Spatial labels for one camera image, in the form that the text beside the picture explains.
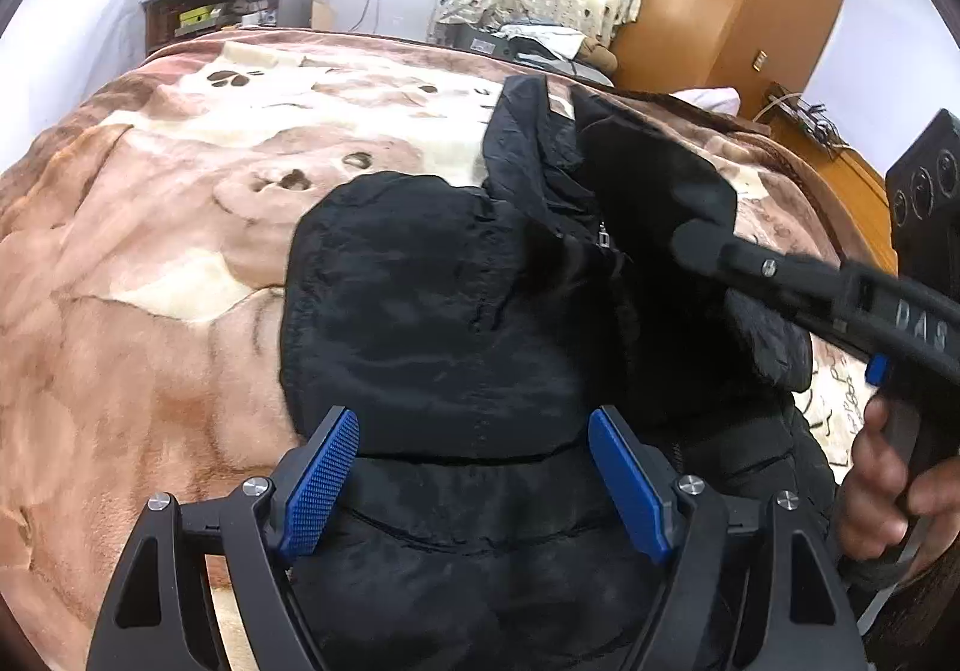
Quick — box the black puffer jacket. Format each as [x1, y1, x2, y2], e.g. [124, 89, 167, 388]
[280, 75, 835, 669]

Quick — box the brown sleeved forearm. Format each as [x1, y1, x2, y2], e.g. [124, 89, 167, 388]
[864, 546, 960, 671]

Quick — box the person's right hand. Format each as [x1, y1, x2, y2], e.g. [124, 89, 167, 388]
[835, 395, 960, 579]

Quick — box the brown bear print blanket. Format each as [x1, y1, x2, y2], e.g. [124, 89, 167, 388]
[2, 31, 866, 669]

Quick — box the dark wooden shelf unit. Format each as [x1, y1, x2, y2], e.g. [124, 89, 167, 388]
[142, 0, 313, 54]

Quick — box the orange wooden bed frame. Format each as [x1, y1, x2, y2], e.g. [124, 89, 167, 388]
[763, 111, 896, 273]

